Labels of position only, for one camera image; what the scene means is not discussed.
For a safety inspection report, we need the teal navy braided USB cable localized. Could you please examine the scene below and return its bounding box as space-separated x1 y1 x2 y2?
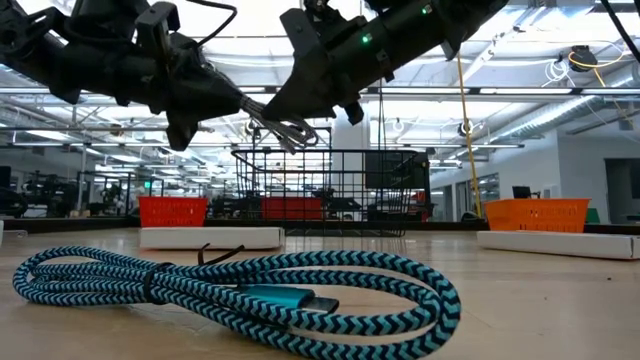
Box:
12 244 462 360

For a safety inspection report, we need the black ceiling cable reel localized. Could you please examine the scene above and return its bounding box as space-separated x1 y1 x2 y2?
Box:
567 44 626 74

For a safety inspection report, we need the red background crate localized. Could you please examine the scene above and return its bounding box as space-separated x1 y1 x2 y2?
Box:
260 196 324 221

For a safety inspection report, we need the silver braided cable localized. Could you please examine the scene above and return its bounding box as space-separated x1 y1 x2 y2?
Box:
239 94 321 154

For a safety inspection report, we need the black aluminium table frame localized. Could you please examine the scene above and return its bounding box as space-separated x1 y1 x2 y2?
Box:
0 215 640 236

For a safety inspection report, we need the white cardboard box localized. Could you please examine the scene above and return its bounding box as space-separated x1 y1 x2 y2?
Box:
476 230 640 261
139 226 286 251

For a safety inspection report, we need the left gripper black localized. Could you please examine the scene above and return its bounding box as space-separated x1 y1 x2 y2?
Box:
59 34 247 152

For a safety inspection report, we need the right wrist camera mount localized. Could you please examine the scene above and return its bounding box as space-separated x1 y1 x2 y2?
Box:
279 7 369 66

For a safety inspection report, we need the black background screen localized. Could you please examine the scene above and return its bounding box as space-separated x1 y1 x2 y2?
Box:
364 151 432 190

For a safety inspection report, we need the background robot workstation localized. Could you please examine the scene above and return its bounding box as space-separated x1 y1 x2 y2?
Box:
0 167 136 219

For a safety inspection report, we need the red plastic basket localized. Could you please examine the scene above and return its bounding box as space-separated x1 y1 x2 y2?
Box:
138 195 209 229

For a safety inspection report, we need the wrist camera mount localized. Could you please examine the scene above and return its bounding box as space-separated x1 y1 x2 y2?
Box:
279 7 369 66
134 2 181 56

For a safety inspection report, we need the black hanging cable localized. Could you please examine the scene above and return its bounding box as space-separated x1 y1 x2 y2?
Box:
377 79 384 151

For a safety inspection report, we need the yellow hanging cable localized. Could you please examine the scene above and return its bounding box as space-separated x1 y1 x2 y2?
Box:
455 52 484 219

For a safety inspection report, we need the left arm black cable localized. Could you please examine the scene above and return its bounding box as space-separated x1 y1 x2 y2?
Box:
184 0 239 49

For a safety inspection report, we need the black velcro cable strap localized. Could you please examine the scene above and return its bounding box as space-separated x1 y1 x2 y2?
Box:
142 243 246 306

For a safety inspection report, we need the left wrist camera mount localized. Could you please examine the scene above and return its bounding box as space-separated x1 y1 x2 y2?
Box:
134 2 181 56

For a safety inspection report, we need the black wire basket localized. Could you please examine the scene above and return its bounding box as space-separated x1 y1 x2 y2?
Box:
230 148 421 238

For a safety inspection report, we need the orange plastic basket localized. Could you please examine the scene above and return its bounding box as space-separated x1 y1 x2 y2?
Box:
483 198 592 234

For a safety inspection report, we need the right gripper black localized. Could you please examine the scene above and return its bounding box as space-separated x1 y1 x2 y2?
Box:
262 12 459 125

